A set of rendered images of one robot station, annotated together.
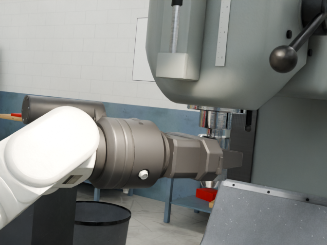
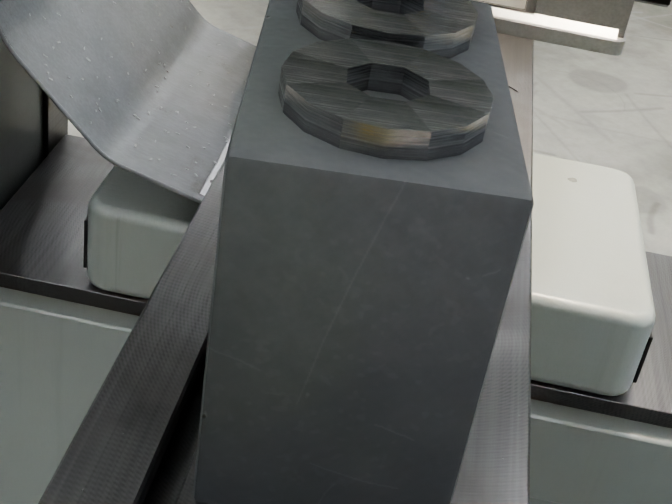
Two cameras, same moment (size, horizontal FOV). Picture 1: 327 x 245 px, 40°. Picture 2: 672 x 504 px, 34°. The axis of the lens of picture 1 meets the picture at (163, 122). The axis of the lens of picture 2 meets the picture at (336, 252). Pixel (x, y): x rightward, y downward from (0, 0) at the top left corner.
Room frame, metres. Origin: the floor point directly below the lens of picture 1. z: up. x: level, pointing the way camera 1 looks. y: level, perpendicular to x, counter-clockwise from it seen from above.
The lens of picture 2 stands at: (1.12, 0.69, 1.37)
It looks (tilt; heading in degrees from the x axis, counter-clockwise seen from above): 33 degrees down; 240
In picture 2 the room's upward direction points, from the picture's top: 10 degrees clockwise
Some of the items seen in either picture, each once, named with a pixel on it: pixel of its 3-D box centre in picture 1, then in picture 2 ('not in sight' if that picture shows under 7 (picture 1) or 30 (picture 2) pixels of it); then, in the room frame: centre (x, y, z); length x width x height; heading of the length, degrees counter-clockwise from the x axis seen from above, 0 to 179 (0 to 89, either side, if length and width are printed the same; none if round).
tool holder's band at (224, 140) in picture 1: (213, 139); not in sight; (0.64, -0.07, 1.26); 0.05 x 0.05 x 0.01
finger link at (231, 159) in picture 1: (226, 159); not in sight; (0.61, -0.09, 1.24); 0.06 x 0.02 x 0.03; 122
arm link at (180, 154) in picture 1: (157, 156); not in sight; (0.59, 0.00, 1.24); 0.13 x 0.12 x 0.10; 32
